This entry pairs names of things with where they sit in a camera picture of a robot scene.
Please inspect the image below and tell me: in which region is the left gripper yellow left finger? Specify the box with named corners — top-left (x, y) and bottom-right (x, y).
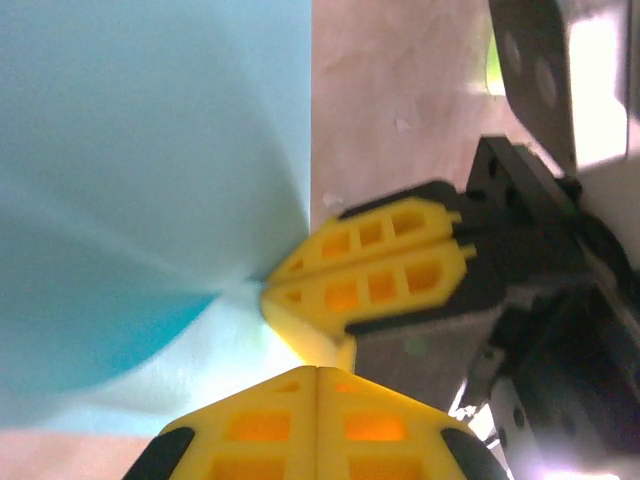
top-left (122, 366), bottom-right (319, 480)

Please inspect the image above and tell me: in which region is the green plastic ring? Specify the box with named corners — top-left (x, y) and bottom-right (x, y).
top-left (485, 34), bottom-right (507, 97)

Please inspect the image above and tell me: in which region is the light blue paper sheet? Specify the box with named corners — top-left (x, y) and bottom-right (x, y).
top-left (0, 0), bottom-right (315, 437)

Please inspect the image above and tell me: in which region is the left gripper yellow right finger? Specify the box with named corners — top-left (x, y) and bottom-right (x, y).
top-left (317, 366), bottom-right (506, 480)

